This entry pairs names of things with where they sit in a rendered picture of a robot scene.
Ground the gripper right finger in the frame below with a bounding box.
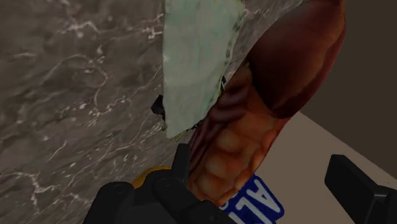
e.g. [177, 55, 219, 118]
[324, 154, 397, 224]

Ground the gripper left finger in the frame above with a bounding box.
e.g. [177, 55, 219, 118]
[82, 143, 237, 224]

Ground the blue box with white lettering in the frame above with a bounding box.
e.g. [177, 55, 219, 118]
[219, 174, 286, 224]

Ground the yellow round object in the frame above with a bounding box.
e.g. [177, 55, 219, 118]
[131, 165, 172, 190]

